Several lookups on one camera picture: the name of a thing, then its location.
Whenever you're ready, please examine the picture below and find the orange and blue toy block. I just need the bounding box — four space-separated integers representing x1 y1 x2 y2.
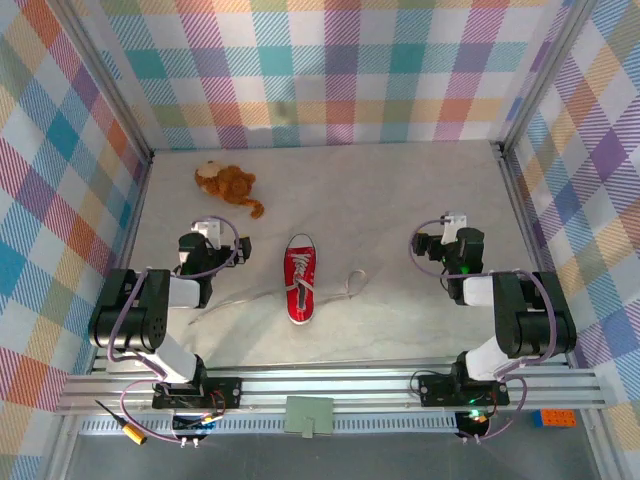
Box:
530 408 577 429

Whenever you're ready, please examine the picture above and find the white shoelace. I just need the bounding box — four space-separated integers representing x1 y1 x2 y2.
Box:
187 247 368 326

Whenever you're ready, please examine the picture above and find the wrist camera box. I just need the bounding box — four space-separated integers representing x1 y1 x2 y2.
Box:
192 219 222 250
441 212 469 246

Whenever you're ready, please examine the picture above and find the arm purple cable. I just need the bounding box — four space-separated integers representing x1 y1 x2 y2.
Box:
107 214 241 444
409 212 564 442

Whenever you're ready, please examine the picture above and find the brown plush monkey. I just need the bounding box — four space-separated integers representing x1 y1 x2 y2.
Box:
193 159 266 220

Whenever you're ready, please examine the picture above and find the yellow cylinder plug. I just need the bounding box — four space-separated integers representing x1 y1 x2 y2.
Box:
94 398 150 445

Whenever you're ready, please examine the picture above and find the aluminium side rail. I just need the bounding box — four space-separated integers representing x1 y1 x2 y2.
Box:
492 142 574 369

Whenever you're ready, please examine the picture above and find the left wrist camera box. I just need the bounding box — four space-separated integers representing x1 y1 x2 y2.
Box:
192 219 222 250

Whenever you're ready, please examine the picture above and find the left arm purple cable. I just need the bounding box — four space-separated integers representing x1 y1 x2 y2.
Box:
107 214 241 444

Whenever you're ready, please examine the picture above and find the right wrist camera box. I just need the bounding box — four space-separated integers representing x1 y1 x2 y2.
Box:
441 212 469 246

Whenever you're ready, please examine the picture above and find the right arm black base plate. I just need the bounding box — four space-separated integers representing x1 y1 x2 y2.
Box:
417 372 511 407

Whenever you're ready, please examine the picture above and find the grey-green flat plate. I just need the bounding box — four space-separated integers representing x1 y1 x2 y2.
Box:
283 394 335 440

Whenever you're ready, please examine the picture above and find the aluminium corner post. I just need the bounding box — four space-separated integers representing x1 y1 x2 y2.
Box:
52 0 156 164
492 0 606 154

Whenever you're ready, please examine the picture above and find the black controller board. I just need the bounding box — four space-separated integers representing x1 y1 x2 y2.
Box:
457 409 491 444
172 412 219 449

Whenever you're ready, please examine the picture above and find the long aluminium base rail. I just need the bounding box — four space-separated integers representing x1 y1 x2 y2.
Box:
52 367 614 416

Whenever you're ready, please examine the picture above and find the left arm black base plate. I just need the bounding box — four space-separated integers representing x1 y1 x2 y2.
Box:
152 377 244 411

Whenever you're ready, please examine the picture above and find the slotted grey cable duct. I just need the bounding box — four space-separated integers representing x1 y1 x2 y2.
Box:
79 414 461 436

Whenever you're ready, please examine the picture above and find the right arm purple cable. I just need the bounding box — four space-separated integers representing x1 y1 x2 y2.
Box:
409 212 564 442

